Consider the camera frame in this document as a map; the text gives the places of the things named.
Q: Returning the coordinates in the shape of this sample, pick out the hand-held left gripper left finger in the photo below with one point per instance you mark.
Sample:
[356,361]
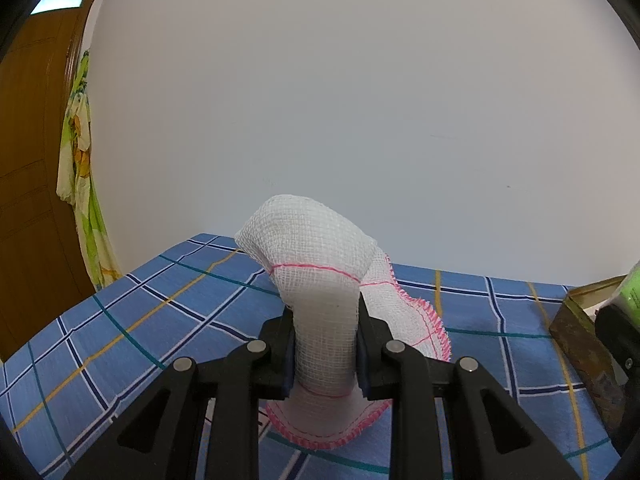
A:
[287,365]

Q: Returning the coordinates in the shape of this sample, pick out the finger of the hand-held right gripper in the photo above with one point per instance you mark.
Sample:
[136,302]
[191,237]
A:
[615,335]

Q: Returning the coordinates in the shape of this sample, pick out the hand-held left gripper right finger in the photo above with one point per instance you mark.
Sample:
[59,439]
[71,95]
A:
[361,360]

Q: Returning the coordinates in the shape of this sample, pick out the gold metal tin box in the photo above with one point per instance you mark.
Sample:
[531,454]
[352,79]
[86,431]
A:
[585,355]

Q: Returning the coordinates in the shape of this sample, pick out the green tissue pack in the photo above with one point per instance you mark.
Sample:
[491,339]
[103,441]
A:
[631,290]

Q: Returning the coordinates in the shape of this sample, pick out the white gauze cloth pink trim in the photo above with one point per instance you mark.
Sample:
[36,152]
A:
[320,310]

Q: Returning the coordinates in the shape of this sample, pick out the blue plaid bedsheet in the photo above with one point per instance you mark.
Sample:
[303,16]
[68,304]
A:
[150,320]

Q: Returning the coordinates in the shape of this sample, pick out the green yellow hanging cloth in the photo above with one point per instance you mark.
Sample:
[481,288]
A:
[82,185]

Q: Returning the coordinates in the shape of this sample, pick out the brown wooden door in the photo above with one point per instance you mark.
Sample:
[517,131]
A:
[30,210]

